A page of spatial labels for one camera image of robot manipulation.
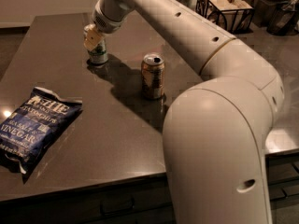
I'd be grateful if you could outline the orange soda can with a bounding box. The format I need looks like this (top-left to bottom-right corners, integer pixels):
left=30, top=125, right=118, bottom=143
left=141, top=52, right=165, bottom=100

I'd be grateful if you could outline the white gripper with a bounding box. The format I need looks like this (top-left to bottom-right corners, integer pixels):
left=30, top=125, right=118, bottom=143
left=83, top=0, right=133, bottom=51

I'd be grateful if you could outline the blue chip bag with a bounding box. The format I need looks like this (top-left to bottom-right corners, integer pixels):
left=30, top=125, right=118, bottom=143
left=0, top=87, right=82, bottom=175

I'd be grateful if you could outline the brown napkins stack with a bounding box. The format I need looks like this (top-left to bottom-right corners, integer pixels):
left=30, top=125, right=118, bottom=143
left=200, top=0, right=253, bottom=33

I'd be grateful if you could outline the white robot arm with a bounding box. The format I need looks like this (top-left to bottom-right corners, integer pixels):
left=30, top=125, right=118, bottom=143
left=92, top=0, right=284, bottom=224

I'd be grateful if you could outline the black wire napkin basket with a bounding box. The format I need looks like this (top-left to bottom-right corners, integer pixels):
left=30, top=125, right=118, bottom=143
left=195, top=0, right=255, bottom=35

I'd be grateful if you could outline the black drawer handle left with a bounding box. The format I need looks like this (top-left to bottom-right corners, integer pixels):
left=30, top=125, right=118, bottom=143
left=100, top=198, right=135, bottom=217

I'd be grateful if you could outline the dark snack container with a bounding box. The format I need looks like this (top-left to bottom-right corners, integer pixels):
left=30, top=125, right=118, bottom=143
left=245, top=0, right=298, bottom=36

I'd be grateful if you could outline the green white 7up can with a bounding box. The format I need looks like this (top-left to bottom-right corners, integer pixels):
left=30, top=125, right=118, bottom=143
left=85, top=25, right=108, bottom=65

